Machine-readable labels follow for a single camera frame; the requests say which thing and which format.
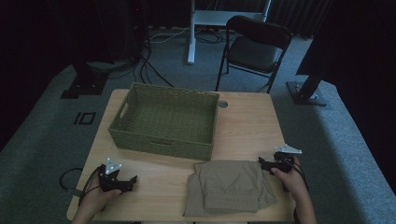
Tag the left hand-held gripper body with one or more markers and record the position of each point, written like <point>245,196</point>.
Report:
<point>109,182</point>

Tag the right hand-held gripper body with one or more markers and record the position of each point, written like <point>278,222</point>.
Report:
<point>284,163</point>

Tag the khaki pants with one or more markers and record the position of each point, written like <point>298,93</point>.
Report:
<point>229,186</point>

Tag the green woven basket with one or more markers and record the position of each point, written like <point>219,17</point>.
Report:
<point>168,119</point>

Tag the person's right hand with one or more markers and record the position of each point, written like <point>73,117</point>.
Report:
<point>292,182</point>

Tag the person's left hand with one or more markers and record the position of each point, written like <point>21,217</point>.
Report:
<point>95,200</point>

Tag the round table grommet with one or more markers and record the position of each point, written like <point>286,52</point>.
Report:
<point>223,104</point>

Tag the black slanted stand with base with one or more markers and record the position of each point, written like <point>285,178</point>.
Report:
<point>306,93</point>

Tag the black stand with square base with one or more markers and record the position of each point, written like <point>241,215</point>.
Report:
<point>85,84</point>

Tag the black folding chair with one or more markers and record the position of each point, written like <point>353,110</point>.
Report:
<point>255,51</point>

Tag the dark curtain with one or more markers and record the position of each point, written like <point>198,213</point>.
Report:
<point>299,15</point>

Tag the dark equipment rack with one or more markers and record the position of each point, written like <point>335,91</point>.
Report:
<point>130,31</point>

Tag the white desk frame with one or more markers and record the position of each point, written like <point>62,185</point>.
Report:
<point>192,37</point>

